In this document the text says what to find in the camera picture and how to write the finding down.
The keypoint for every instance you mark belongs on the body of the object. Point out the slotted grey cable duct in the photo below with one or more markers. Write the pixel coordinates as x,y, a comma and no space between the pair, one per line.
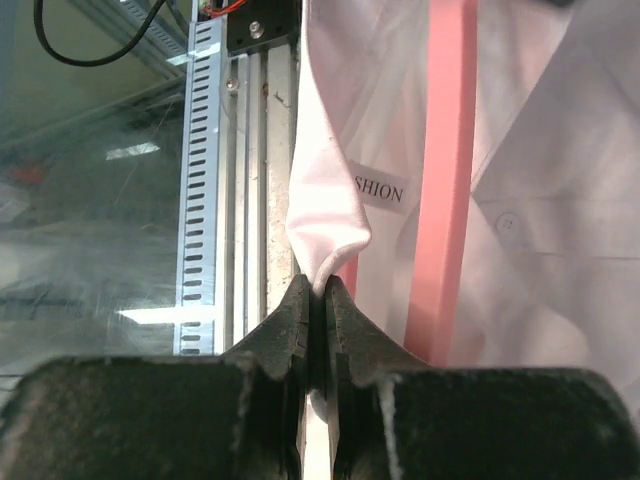
198,204

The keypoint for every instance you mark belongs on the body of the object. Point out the aluminium mounting rail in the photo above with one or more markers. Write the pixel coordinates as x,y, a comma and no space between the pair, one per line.
257,137

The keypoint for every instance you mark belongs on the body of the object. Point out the white shirt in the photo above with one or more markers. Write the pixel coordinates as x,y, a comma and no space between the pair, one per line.
550,268

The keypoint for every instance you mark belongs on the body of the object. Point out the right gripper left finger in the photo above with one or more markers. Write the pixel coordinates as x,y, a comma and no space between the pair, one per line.
234,416

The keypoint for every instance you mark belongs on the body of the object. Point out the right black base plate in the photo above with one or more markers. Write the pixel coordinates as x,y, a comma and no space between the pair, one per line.
260,25

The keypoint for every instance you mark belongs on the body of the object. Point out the pink hanger of white shirt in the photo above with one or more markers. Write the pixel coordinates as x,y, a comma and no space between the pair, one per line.
445,184

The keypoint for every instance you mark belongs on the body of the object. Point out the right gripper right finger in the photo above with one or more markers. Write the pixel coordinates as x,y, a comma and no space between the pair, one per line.
393,416

